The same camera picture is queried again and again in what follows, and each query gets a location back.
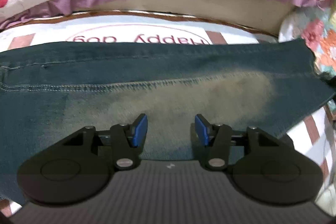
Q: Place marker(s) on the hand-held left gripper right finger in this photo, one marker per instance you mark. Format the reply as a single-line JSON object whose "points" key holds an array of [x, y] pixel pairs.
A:
{"points": [[202, 132]]}

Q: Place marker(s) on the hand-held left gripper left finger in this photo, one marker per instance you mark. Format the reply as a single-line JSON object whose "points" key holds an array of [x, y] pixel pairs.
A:
{"points": [[139, 132]]}

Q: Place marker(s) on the dark blue faded jeans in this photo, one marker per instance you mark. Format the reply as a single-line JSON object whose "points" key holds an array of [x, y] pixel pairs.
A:
{"points": [[78, 98]]}

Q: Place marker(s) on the cartoon dog checked rug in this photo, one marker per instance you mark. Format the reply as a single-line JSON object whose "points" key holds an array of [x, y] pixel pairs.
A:
{"points": [[131, 29]]}

